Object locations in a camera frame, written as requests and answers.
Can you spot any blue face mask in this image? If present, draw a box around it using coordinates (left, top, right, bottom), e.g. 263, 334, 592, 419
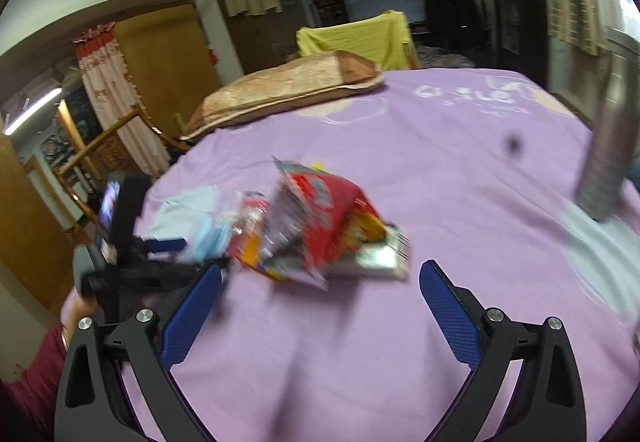
147, 186, 241, 263

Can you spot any black jacket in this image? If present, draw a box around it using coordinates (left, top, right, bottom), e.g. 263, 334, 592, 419
425, 0, 483, 57

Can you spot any wooden door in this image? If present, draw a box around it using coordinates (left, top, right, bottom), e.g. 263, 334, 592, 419
0, 132, 81, 317

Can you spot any red white curtain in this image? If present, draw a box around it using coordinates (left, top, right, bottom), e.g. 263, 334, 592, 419
74, 22, 173, 177

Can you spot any patterned steel bottle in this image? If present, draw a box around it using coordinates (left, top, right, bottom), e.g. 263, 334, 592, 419
575, 29, 640, 223

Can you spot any wooden wardrobe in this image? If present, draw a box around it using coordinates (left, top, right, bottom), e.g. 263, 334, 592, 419
115, 4, 223, 123

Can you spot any orange packet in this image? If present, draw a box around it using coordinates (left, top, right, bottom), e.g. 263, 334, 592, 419
225, 191, 281, 273

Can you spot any purple printed sheet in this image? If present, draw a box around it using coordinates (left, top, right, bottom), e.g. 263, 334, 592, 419
60, 68, 640, 442

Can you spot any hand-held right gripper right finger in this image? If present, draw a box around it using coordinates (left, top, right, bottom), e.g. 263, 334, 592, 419
419, 260, 587, 442

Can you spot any red snack bag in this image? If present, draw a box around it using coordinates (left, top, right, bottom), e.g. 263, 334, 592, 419
260, 159, 386, 290

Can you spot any small white box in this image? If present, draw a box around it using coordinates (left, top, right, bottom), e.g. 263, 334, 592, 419
330, 222, 412, 280

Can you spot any fluorescent tube lamp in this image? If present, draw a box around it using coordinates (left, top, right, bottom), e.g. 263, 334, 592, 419
2, 86, 63, 135

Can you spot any wooden chair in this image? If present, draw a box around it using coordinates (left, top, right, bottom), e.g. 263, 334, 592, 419
52, 104, 193, 223

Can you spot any yellow towel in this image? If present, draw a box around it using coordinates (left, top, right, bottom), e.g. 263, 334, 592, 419
296, 10, 416, 71

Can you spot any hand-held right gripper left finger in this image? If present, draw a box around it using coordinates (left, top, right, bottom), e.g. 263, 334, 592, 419
54, 263, 223, 442

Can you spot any person's left forearm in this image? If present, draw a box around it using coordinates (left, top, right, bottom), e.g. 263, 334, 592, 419
0, 292, 101, 428

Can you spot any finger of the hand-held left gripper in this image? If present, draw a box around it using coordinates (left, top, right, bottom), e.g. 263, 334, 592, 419
135, 236, 187, 253
120, 258, 230, 290

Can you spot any brown gold pillow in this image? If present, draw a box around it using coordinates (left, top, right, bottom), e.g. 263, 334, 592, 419
180, 50, 386, 141

